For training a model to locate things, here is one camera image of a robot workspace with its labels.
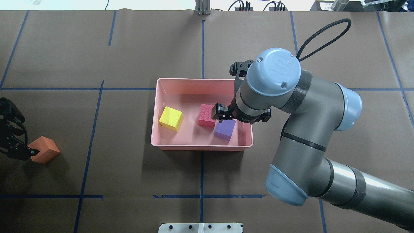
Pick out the purple foam block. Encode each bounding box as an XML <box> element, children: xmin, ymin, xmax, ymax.
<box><xmin>213</xmin><ymin>120</ymin><xmax>236</xmax><ymax>141</ymax></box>

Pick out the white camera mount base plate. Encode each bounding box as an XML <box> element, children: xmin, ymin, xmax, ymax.
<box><xmin>158</xmin><ymin>222</ymin><xmax>244</xmax><ymax>233</ymax></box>

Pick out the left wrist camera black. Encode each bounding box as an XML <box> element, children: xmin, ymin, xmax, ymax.
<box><xmin>0</xmin><ymin>97</ymin><xmax>26</xmax><ymax>124</ymax></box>

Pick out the orange foam block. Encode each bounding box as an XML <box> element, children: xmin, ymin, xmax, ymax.
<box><xmin>28</xmin><ymin>136</ymin><xmax>60</xmax><ymax>164</ymax></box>

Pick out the pink plastic bin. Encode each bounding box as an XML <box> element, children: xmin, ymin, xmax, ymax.
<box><xmin>151</xmin><ymin>78</ymin><xmax>253</xmax><ymax>151</ymax></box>

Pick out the aluminium frame post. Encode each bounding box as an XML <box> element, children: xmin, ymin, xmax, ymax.
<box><xmin>194</xmin><ymin>0</ymin><xmax>211</xmax><ymax>15</ymax></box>

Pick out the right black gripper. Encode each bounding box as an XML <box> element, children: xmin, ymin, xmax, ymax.
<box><xmin>212</xmin><ymin>103</ymin><xmax>272</xmax><ymax>125</ymax></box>

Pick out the yellow foam block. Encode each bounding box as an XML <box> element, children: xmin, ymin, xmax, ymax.
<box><xmin>158</xmin><ymin>106</ymin><xmax>184</xmax><ymax>132</ymax></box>

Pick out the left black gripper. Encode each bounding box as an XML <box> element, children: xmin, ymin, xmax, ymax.
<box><xmin>1</xmin><ymin>120</ymin><xmax>40</xmax><ymax>161</ymax></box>

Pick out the red foam block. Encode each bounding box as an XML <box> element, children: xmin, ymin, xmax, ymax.
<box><xmin>198</xmin><ymin>104</ymin><xmax>216</xmax><ymax>128</ymax></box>

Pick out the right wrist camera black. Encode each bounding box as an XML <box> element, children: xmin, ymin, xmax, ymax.
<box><xmin>229</xmin><ymin>60</ymin><xmax>254</xmax><ymax>78</ymax></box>

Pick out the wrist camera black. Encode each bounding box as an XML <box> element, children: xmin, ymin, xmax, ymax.
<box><xmin>229</xmin><ymin>60</ymin><xmax>254</xmax><ymax>78</ymax></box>
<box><xmin>0</xmin><ymin>97</ymin><xmax>26</xmax><ymax>124</ymax></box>

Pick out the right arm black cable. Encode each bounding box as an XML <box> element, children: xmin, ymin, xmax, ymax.
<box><xmin>296</xmin><ymin>18</ymin><xmax>352</xmax><ymax>62</ymax></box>

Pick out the metal cylinder weight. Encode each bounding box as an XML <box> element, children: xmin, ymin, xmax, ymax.
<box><xmin>330</xmin><ymin>0</ymin><xmax>349</xmax><ymax>12</ymax></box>

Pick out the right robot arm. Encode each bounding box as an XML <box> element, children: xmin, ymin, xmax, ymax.
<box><xmin>211</xmin><ymin>48</ymin><xmax>414</xmax><ymax>232</ymax></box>

